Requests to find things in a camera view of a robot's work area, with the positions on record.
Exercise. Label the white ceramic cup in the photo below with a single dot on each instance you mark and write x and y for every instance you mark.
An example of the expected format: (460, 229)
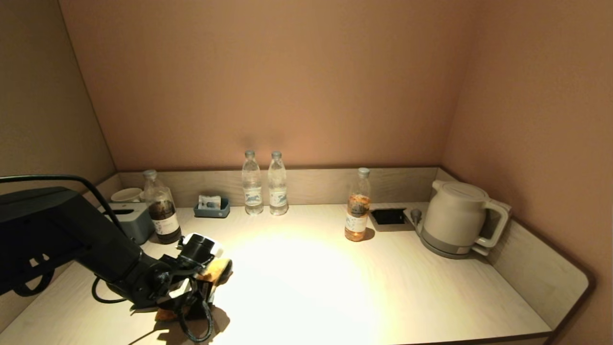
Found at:
(127, 194)

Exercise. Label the plastic bottle with orange tea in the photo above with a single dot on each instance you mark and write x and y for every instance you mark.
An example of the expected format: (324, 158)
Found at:
(357, 215)

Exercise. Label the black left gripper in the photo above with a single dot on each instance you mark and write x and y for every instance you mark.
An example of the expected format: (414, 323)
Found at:
(179, 278)

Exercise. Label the black recessed power socket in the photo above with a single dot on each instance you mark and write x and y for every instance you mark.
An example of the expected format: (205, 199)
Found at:
(388, 216)

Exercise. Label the yellow cloth with dark backing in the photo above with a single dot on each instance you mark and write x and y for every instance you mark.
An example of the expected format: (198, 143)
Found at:
(218, 269)

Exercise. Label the grey kettle power plug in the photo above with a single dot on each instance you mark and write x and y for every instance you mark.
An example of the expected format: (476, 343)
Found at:
(415, 215)

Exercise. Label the grey-blue tissue box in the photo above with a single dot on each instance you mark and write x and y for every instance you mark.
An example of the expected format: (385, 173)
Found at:
(139, 225)

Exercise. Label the white tea sachet packet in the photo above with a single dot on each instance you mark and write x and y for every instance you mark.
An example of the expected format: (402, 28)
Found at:
(210, 201)

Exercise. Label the grey kettle base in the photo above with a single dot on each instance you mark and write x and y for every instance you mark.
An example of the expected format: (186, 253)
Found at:
(434, 249)

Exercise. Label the small blue-grey tray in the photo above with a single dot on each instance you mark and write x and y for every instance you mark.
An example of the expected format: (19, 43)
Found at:
(213, 212)

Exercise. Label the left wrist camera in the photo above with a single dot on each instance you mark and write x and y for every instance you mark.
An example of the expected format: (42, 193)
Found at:
(200, 247)

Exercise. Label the plastic bottle with dark drink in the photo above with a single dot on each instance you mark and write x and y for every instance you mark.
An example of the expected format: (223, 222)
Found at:
(165, 221)

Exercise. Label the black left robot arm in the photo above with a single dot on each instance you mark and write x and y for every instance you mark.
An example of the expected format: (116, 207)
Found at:
(72, 230)

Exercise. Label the cream electric kettle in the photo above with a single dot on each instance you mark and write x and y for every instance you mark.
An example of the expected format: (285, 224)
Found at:
(453, 215)

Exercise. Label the clear water bottle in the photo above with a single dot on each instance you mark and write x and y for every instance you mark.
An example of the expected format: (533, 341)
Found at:
(252, 191)
(278, 191)

